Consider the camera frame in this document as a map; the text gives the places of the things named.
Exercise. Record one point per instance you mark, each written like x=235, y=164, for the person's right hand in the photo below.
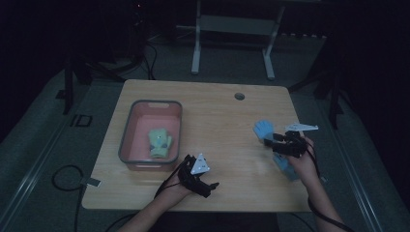
x=304, y=167

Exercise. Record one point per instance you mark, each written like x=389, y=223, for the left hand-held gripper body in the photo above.
x=193, y=180

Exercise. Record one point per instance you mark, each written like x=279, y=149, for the black metal stand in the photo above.
x=333, y=96

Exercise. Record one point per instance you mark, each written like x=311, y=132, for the black tripod stand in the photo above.
x=69, y=80

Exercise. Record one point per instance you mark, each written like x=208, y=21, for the blue glove dotted grey cuff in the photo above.
x=283, y=166

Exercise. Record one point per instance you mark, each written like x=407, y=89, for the person's left hand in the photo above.
x=177, y=191

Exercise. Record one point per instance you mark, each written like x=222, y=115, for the plain blue glove grey cuff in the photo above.
x=262, y=129

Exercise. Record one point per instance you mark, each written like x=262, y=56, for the person's dark clothing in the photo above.
x=222, y=223

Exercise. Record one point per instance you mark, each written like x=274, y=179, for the pink plastic basin grey rim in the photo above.
x=151, y=135

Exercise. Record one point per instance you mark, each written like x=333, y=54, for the grey metal table clamp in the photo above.
x=92, y=182
x=323, y=179

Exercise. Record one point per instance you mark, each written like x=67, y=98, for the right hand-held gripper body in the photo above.
x=291, y=145

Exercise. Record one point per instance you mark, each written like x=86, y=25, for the green knit glove face print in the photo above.
x=159, y=141

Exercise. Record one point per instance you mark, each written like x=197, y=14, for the white metal desk frame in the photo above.
x=235, y=24

